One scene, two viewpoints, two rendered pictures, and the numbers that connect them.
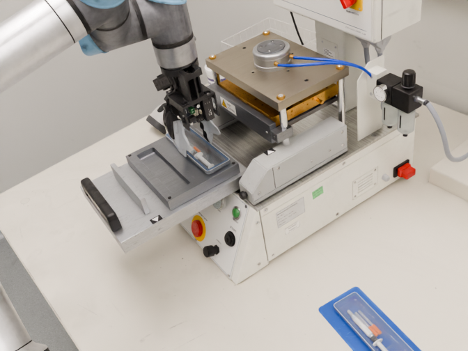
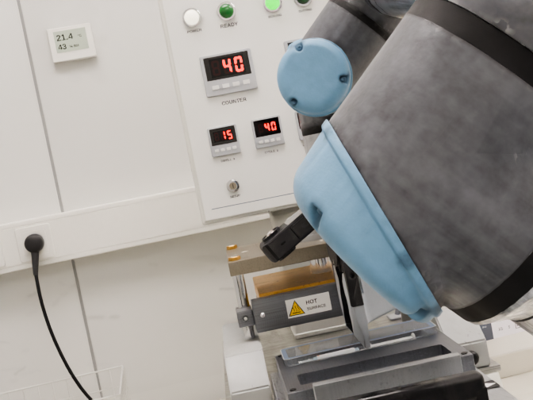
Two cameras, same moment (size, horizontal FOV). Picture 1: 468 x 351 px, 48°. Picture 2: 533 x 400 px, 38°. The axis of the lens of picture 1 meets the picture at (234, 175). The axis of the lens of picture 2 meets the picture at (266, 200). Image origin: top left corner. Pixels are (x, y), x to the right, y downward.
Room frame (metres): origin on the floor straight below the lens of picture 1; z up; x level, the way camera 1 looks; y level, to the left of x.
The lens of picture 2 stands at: (0.61, 0.95, 1.24)
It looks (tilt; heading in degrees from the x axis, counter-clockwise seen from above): 3 degrees down; 293
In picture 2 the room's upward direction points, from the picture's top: 11 degrees counter-clockwise
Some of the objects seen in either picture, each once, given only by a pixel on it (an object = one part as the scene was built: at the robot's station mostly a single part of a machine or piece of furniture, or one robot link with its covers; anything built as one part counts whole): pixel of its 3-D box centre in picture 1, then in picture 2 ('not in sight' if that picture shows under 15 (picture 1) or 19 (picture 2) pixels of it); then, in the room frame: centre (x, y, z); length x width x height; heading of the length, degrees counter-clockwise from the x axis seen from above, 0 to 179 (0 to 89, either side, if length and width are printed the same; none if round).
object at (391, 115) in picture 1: (395, 101); not in sight; (0.86, -0.34, 1.05); 0.15 x 0.05 x 0.15; 26
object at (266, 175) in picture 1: (291, 160); (440, 324); (0.84, -0.12, 0.96); 0.26 x 0.05 x 0.07; 116
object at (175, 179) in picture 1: (181, 164); (367, 364); (0.88, 0.10, 0.98); 0.20 x 0.17 x 0.03; 26
